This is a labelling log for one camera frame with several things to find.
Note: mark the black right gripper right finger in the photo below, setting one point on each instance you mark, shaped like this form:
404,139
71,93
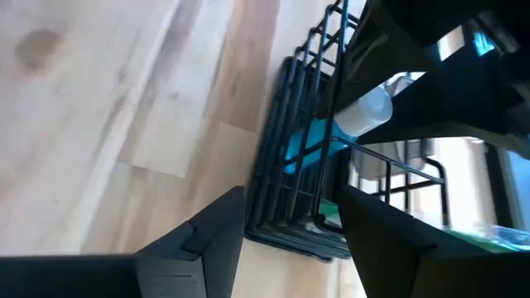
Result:
406,256

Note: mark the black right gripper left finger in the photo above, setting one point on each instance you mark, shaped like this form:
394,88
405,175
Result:
186,265

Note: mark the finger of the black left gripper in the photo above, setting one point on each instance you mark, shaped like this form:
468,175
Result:
372,54
455,95

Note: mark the blue mouthwash bottle white cap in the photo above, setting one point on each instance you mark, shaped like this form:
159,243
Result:
364,111

